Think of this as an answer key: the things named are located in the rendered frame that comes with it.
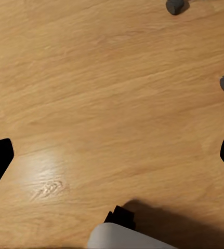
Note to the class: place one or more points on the swivel chair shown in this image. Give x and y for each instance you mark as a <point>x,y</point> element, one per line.
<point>174,6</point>

